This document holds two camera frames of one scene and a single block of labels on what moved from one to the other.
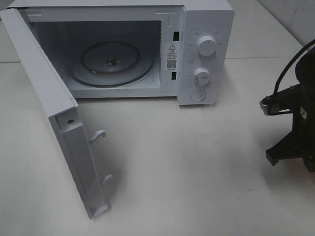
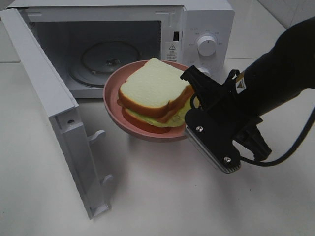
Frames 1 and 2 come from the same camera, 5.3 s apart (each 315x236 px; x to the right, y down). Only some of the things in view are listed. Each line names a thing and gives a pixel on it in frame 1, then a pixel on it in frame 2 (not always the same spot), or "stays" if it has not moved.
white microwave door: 60,105 stays
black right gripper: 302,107 -> 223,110
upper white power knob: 206,45 stays
